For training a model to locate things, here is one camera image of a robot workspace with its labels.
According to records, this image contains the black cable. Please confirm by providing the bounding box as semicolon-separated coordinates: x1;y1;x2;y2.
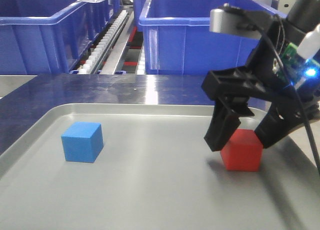
257;14;320;175

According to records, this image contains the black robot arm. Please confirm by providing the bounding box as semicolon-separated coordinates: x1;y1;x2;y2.
201;0;320;151

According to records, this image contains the red foam cube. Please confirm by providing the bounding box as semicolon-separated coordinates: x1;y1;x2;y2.
220;129;263;172

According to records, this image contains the blue plastic bin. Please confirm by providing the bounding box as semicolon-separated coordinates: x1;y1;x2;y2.
139;0;277;75
0;0;120;75

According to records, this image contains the blue plastic bin right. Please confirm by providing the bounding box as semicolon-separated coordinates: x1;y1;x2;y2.
139;0;277;75

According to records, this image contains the blue plastic bin left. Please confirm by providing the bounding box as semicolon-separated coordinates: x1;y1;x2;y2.
0;0;120;75

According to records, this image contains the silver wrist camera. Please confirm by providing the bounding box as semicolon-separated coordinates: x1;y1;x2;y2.
209;4;262;40

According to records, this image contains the grey metal tray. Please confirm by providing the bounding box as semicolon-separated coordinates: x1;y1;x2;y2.
0;104;320;229

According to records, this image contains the white roller track rail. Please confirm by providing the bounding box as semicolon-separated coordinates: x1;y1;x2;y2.
78;10;128;75

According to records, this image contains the blue foam cube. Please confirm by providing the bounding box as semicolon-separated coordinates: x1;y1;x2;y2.
61;122;104;163

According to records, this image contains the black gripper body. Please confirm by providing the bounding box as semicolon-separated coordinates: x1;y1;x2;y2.
202;13;320;120

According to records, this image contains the green circuit board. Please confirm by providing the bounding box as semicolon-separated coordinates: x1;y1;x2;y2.
272;43;320;90

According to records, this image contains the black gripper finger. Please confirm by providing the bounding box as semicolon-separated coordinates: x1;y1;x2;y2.
254;102;304;148
204;96;254;151

